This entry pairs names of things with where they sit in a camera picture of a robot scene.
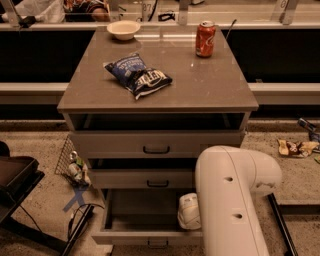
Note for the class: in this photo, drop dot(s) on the white bowl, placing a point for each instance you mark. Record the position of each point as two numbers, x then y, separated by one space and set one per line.
123 30

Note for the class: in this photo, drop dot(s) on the person in background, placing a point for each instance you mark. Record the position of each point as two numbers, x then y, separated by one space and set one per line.
86 10

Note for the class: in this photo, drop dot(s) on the grey drawer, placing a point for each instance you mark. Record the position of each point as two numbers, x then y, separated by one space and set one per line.
150 144
141 178
144 217

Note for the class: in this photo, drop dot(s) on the small bottle in basket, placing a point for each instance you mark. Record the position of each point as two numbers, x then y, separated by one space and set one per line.
76 167

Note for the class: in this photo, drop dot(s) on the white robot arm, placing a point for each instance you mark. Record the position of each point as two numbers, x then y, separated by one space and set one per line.
222 206

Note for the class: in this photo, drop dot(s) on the blue snack packet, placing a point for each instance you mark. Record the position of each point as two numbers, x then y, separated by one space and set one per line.
311 128

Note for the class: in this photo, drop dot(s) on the grey drawer cabinet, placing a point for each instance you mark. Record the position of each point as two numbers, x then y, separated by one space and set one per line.
206 94

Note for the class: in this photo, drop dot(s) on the orange soda can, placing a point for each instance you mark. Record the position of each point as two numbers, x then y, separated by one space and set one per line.
205 39

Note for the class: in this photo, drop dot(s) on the wire mesh basket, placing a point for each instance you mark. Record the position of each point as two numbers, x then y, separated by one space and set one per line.
64 161

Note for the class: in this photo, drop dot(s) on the black metal floor bar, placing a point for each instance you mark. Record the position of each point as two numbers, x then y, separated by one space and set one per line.
279 210

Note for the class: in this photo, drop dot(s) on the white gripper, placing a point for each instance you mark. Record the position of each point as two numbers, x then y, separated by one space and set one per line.
188 210

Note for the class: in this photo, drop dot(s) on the brown snack wrapper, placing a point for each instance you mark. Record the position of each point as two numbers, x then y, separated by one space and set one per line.
296 149

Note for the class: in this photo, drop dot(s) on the white plastic bag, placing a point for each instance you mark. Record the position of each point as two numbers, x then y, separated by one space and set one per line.
45 11

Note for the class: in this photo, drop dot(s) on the blue kettle chips bag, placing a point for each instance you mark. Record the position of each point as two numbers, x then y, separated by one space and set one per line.
133 74

